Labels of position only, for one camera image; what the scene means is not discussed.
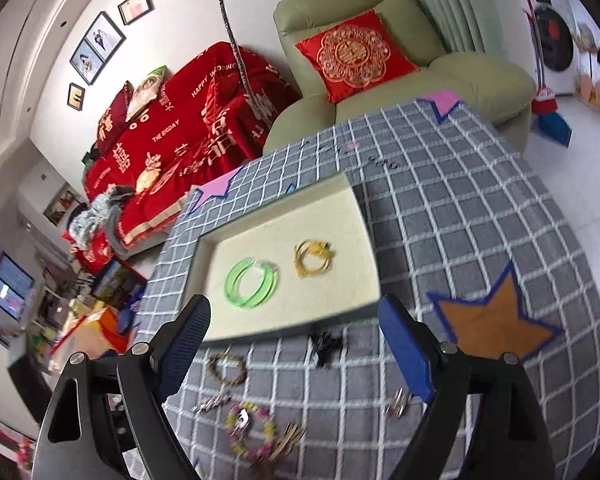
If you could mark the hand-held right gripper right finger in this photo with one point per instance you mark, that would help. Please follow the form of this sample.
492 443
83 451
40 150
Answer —
405 345

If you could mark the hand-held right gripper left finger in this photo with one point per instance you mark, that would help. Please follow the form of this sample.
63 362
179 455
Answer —
190 340

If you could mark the silver hair clip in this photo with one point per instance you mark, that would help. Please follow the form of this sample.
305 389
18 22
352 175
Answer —
396 404
210 402

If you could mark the black hair clip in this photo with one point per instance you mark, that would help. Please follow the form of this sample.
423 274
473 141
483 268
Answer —
325 347

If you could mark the beige hair clip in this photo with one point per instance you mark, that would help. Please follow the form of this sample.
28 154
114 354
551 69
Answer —
285 442

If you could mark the grey tray with beige lining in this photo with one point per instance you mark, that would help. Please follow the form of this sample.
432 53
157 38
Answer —
280 230

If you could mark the green translucent bangle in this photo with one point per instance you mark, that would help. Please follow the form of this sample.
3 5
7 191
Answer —
230 285

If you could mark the orange star patch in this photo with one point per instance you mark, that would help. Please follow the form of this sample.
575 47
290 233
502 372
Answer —
495 320

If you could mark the orange paper bag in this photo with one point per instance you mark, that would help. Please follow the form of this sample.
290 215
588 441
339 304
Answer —
95 330

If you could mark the black box with red edge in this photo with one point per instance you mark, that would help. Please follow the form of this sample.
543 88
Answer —
115 280

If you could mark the pink star patch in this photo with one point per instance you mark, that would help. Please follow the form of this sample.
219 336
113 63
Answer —
442 102
212 190

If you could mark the grey checked tablecloth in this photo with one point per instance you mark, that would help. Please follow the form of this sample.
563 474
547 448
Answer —
480 210

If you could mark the pile of grey clothes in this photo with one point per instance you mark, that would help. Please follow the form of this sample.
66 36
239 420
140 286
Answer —
95 215

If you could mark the flat screen monitor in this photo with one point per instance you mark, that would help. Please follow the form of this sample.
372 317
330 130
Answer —
7 285

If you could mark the red printed blanket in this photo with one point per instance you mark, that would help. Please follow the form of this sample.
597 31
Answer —
180 110

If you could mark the red pillow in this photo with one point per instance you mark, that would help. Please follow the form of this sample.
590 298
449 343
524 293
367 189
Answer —
112 115

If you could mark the green and white printed pillow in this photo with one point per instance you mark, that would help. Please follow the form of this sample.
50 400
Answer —
147 90

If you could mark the blue dustpan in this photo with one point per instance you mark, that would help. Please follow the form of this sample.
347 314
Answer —
555 127

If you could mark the small black framed picture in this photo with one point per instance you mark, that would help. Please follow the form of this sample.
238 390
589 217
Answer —
76 96

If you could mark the red broom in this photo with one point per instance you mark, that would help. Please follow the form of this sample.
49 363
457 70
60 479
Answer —
545 102

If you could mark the red embroidered cushion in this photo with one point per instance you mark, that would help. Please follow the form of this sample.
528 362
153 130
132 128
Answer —
355 55

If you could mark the large black framed picture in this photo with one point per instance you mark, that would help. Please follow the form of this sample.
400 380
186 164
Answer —
105 35

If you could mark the wooden rack with round ornaments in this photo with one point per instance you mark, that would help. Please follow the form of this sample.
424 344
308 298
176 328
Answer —
597 85

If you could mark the pale green armchair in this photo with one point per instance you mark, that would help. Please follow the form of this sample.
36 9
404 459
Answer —
305 25

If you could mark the white washing machine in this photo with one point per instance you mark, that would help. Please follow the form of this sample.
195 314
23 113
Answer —
555 35

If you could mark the framed wall photo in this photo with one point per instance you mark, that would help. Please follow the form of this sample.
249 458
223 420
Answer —
62 205

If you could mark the flexible camera stand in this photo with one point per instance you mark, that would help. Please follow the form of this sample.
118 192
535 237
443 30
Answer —
227 15

